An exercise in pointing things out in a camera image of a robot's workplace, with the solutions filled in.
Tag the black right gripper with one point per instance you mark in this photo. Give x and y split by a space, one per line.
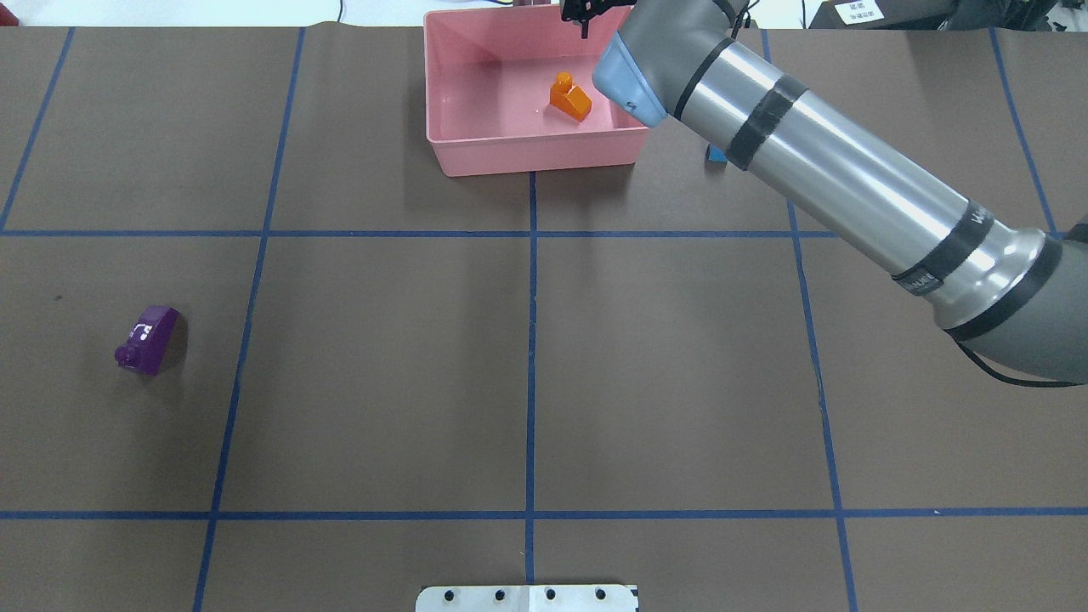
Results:
588 9

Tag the orange toy block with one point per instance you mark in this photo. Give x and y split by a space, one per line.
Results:
569 98

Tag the small blue toy block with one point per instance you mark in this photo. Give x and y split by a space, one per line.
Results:
713 154

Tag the purple toy block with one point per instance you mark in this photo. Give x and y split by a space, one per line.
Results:
146 345

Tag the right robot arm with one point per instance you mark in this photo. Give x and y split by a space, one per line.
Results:
1012 296

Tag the pink plastic box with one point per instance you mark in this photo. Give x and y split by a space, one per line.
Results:
487 78

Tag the white metal mounting base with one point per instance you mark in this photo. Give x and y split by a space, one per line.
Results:
561 597

